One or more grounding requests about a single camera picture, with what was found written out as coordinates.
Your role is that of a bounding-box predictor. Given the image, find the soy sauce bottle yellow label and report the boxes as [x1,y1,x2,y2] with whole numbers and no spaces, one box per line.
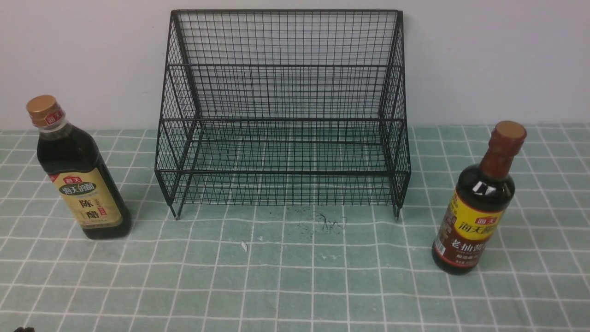
[431,121,527,275]

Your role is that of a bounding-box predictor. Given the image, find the black wire mesh shelf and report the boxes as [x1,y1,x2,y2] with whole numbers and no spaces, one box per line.
[154,9,412,217]

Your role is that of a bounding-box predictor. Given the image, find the vinegar bottle with beige label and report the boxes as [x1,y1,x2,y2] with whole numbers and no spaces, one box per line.
[26,95,131,240]

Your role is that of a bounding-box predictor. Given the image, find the green checkered tablecloth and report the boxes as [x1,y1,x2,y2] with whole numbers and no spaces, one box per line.
[0,124,590,332]

